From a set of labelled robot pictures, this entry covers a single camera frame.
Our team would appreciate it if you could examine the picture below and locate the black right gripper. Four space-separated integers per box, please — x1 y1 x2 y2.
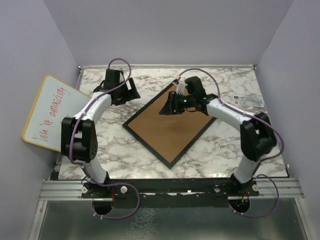
159 91 196 116

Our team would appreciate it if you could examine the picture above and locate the brown backing board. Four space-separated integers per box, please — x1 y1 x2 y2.
126 87 213 166

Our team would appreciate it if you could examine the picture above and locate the black picture frame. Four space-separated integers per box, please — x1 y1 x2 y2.
122 83 218 171

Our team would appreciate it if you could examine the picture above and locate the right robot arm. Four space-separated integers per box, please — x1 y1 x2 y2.
159 76 277 196

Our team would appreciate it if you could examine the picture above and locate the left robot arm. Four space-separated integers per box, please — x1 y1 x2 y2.
60 68 140 198

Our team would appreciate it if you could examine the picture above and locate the yellow rimmed whiteboard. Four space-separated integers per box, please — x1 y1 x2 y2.
22 75 90 152

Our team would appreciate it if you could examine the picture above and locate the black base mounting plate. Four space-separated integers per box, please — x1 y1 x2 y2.
81 178 259 209

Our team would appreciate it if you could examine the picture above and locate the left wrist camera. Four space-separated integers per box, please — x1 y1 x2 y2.
103 68 125 89

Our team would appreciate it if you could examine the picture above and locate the aluminium rail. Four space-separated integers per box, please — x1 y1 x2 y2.
38 178 305 201

